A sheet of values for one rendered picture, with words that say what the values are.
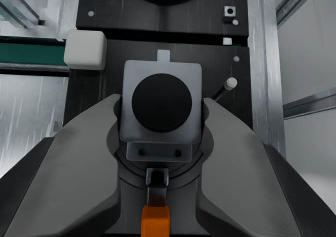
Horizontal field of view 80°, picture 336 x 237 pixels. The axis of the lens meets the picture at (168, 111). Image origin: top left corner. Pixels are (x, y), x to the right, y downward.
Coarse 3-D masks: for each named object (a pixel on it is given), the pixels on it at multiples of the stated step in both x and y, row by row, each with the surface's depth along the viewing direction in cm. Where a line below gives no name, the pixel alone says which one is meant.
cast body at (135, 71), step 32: (128, 64) 11; (160, 64) 11; (192, 64) 11; (128, 96) 11; (160, 96) 10; (192, 96) 11; (128, 128) 11; (160, 128) 10; (192, 128) 11; (160, 160) 13
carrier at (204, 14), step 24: (96, 0) 28; (120, 0) 28; (144, 0) 28; (168, 0) 29; (192, 0) 29; (216, 0) 29; (240, 0) 29; (96, 24) 27; (120, 24) 28; (144, 24) 28; (168, 24) 28; (192, 24) 28; (216, 24) 28; (240, 24) 28
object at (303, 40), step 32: (320, 0) 43; (288, 32) 41; (320, 32) 41; (288, 64) 40; (320, 64) 40; (288, 96) 38; (288, 128) 37; (320, 128) 38; (288, 160) 36; (320, 160) 37; (320, 192) 36
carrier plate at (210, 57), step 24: (120, 48) 27; (144, 48) 27; (168, 48) 27; (192, 48) 27; (216, 48) 28; (240, 48) 28; (72, 72) 26; (96, 72) 26; (120, 72) 26; (216, 72) 27; (240, 72) 27; (72, 96) 25; (96, 96) 26; (240, 96) 26; (144, 192) 24; (168, 192) 24; (192, 192) 24; (120, 216) 23; (192, 216) 24
